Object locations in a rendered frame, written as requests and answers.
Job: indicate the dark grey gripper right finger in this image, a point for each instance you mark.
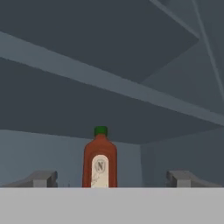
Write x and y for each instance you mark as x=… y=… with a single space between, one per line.
x=182 y=178

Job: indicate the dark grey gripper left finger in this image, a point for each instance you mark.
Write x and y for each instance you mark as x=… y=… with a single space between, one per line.
x=40 y=178

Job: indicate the red green-capped condiment bottle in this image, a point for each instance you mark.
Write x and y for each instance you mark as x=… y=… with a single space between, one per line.
x=100 y=157

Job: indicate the grey cabinet shelf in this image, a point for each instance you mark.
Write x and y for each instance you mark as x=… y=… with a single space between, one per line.
x=116 y=84

